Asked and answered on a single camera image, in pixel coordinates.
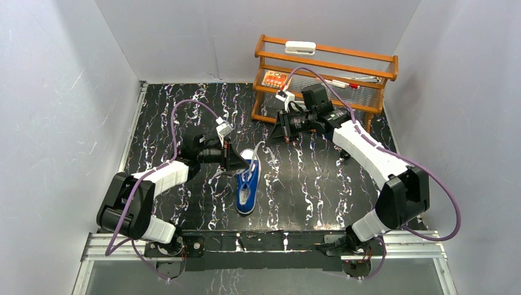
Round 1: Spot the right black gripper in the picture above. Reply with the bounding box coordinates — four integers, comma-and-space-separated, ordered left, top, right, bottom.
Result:
265, 108, 316, 146

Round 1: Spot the white shoelace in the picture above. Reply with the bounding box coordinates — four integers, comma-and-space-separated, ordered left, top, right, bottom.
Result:
217, 140, 275, 198

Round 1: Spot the blue canvas sneaker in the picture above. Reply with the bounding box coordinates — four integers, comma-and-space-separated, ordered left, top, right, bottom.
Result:
236, 149, 261, 215

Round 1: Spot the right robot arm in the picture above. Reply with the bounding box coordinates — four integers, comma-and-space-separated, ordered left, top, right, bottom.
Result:
267, 84, 430, 254

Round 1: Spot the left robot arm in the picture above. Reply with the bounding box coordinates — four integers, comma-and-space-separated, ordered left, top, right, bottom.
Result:
96, 135, 249, 256

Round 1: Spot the orange snack packet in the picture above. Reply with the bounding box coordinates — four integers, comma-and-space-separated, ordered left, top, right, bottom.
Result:
261, 70, 291, 90

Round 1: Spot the red emergency button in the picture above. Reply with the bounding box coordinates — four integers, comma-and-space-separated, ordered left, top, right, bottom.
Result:
340, 151, 351, 160

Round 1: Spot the red white marker pen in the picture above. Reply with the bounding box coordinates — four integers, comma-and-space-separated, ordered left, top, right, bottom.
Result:
326, 79, 360, 89

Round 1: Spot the white box top shelf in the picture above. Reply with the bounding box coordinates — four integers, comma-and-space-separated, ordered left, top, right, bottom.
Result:
284, 41, 316, 56

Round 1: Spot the wooden shelf rack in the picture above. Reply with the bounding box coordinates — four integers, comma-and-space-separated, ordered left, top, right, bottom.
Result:
251, 34, 399, 131

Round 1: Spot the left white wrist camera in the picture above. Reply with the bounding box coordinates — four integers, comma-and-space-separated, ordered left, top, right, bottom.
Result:
216, 117, 233, 141

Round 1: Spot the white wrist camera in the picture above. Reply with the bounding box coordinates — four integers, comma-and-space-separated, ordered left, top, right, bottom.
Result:
275, 88, 296, 109
216, 117, 233, 141

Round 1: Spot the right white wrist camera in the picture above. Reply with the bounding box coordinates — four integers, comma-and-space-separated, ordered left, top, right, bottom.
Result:
275, 88, 296, 109

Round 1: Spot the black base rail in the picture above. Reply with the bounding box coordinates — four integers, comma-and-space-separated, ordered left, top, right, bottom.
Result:
81, 227, 447, 281

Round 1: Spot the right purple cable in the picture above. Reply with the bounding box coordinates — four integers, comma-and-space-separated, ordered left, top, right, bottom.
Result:
284, 67, 462, 281

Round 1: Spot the purple cable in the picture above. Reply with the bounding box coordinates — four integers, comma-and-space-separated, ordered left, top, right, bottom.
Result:
104, 99, 224, 281
284, 67, 462, 281

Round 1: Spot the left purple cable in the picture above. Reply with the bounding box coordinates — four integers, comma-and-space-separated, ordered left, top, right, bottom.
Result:
104, 99, 224, 281

